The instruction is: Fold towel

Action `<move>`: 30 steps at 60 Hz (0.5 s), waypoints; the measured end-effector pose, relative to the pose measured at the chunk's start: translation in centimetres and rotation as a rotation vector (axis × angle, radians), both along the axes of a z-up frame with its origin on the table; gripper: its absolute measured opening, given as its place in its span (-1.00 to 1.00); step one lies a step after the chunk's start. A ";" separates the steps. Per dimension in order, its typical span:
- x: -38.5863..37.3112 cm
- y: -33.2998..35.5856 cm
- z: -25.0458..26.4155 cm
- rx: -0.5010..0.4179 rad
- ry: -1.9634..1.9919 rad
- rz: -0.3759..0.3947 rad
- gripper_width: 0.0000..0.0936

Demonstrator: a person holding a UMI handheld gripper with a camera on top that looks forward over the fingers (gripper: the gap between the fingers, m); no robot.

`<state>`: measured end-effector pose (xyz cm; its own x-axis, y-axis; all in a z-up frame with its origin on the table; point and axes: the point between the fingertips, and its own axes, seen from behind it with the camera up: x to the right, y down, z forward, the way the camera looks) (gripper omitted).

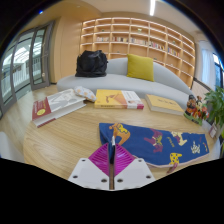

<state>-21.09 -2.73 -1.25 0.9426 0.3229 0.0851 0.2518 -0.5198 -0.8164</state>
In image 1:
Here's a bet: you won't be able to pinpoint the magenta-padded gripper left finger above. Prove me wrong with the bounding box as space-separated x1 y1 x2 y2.
68 143 112 192

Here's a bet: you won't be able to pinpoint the blue animal-print towel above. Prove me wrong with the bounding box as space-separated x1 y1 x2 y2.
98 122 210 174

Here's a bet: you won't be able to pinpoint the long ceiling light strip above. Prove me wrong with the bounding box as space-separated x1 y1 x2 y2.
149 0 156 17

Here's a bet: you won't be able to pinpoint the yellow cushion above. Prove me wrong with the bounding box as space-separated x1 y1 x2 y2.
126 53 156 83

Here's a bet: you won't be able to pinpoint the red and white book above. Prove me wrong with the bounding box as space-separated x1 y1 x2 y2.
31 88 87 128

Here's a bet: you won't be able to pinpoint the glass double doors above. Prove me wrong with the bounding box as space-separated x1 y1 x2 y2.
0 20 56 118

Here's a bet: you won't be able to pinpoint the wooden wall shelf unit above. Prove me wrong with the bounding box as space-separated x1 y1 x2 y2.
79 17 196 88

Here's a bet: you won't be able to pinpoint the grey curved sofa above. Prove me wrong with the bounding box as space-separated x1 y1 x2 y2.
56 57 196 109

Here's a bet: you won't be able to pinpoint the green potted plant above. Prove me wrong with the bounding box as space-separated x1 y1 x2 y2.
203 85 224 134

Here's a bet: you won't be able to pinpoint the plain yellow book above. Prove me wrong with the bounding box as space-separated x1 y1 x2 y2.
145 94 185 116

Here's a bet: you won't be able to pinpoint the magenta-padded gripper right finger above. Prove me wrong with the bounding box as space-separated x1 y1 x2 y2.
112 143 156 192

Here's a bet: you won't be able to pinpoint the white sheer curtain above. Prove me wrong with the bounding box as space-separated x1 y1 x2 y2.
199 48 216 91

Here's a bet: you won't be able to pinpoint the colourful cartoon figurine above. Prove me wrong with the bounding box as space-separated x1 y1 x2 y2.
183 94 210 126

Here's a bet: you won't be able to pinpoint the small patterned white pouch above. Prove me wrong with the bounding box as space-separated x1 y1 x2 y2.
73 85 97 103

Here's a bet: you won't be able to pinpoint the yellow and white book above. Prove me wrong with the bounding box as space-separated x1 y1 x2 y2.
93 88 145 110

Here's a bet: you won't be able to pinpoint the black bag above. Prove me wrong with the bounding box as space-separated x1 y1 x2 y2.
74 49 109 78

